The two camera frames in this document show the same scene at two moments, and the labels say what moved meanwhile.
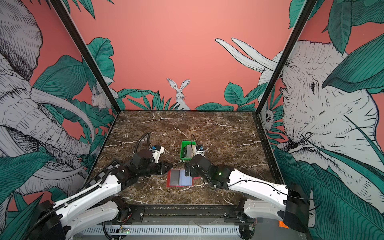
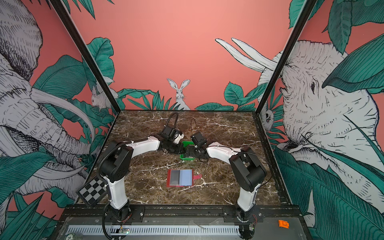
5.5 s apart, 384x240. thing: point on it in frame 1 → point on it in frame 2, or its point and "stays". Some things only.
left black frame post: [64, 15] stays
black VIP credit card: [174, 177] stays
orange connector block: [281, 224] stays
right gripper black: [188, 168] → [192, 154]
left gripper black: [162, 168] → [179, 150]
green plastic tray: [183, 149] stays
